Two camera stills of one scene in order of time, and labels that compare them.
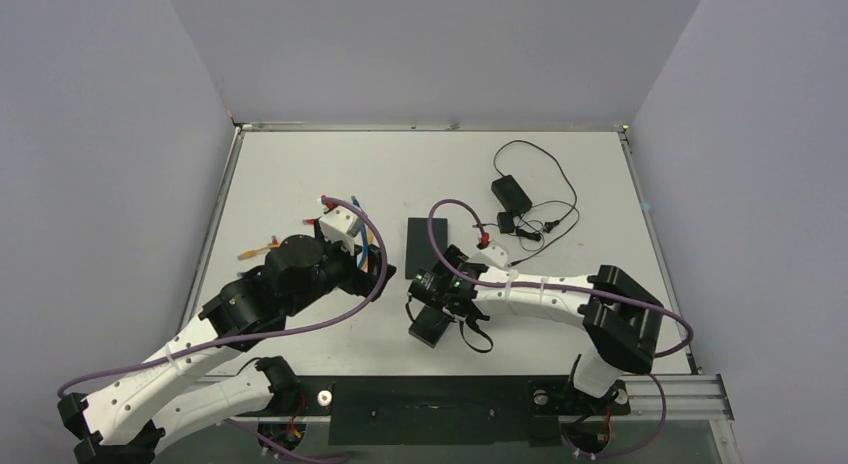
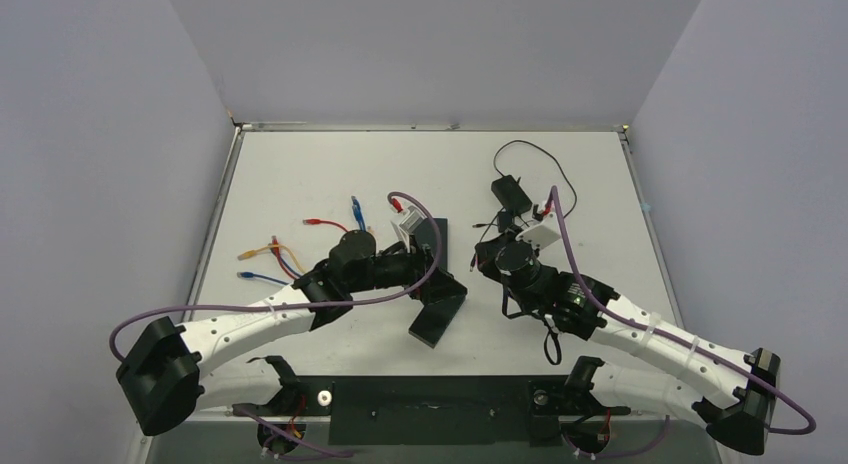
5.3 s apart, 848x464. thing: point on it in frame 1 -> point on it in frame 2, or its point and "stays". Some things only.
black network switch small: x=429 y=326 stays
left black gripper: x=362 y=282 -> x=418 y=261
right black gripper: x=431 y=313 -> x=490 y=254
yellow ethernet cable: x=249 y=253 stays
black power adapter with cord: x=514 y=198 stays
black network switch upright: x=419 y=250 stays
